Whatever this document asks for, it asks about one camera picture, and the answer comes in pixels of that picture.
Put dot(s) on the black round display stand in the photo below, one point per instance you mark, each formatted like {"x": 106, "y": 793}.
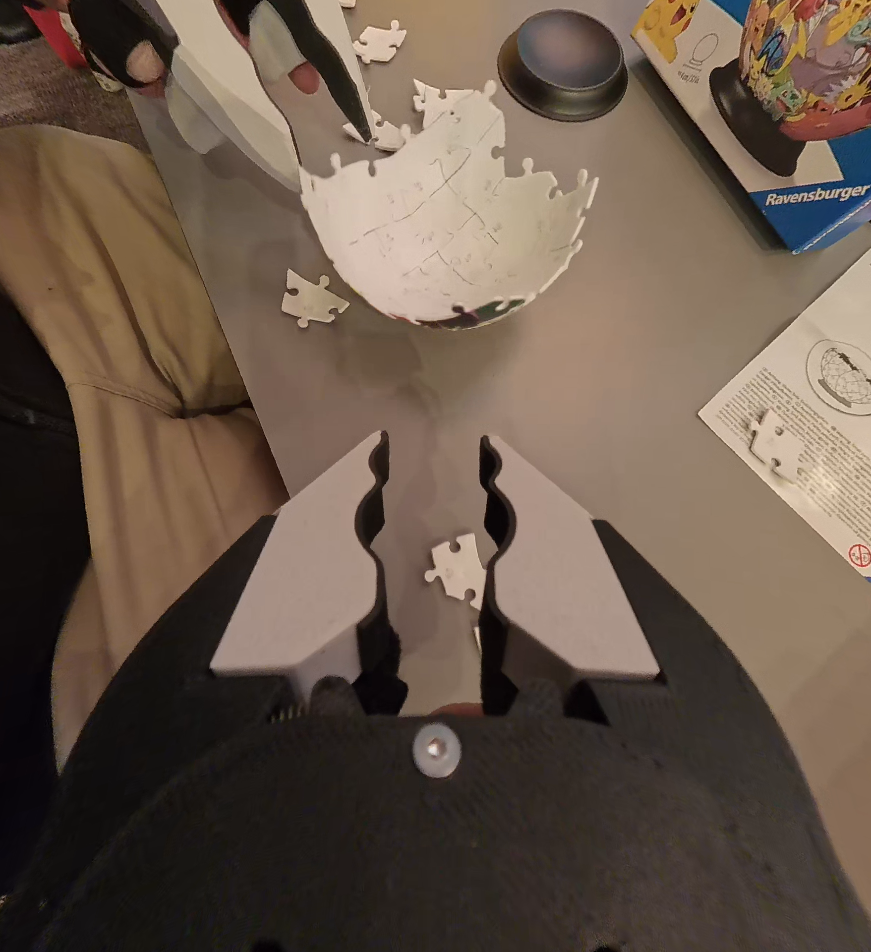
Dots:
{"x": 562, "y": 59}

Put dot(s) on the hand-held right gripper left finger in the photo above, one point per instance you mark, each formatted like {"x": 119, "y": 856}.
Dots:
{"x": 301, "y": 595}

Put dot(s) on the person's beige trousers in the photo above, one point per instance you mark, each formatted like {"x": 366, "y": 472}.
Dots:
{"x": 108, "y": 297}

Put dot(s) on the white instruction leaflet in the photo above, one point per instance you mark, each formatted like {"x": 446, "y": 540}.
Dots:
{"x": 837, "y": 461}

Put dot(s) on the person's black jacket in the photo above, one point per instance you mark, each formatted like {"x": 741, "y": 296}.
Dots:
{"x": 11, "y": 595}

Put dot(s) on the blue puzzle box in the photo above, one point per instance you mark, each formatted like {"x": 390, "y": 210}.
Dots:
{"x": 799, "y": 89}

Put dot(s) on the two joined white puzzle pieces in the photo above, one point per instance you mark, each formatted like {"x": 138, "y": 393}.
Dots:
{"x": 389, "y": 137}

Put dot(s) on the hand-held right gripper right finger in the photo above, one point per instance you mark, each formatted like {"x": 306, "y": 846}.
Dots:
{"x": 562, "y": 595}

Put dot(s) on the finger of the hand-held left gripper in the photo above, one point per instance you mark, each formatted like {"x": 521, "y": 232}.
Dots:
{"x": 324, "y": 67}
{"x": 227, "y": 97}

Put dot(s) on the half-built puzzle ball shell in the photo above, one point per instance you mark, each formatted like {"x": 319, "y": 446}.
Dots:
{"x": 435, "y": 223}

